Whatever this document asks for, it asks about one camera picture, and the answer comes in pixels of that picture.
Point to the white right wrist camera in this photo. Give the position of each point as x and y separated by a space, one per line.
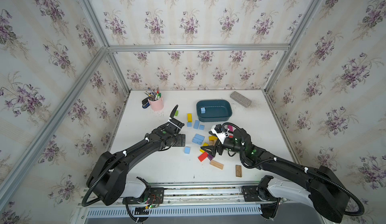
218 131

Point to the yellow upright block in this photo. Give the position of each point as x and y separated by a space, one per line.
190 117

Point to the black stapler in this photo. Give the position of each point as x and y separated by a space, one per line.
145 103

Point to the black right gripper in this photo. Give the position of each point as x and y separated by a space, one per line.
219 148

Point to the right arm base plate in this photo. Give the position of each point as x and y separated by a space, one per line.
255 193

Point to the teal plastic bin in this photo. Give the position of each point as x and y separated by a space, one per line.
217 110

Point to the light blue long block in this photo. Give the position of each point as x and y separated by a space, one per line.
196 124

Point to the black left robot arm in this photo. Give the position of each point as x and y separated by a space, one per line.
107 180

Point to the aluminium rail frame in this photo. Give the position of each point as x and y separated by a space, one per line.
185 200

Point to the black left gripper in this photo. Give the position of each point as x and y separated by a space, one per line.
181 140

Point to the dark wood block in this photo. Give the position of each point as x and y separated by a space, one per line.
238 171

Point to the yellow flat block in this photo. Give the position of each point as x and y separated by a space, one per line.
212 138

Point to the red rectangular block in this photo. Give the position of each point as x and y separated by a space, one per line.
203 156

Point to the pink pen cup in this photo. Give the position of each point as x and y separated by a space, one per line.
156 105

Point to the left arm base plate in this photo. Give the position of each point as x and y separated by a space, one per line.
151 195

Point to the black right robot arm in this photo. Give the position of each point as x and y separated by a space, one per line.
315 187

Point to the grey stone brick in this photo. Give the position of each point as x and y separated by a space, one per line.
239 98

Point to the light wood block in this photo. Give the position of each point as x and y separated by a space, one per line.
216 164

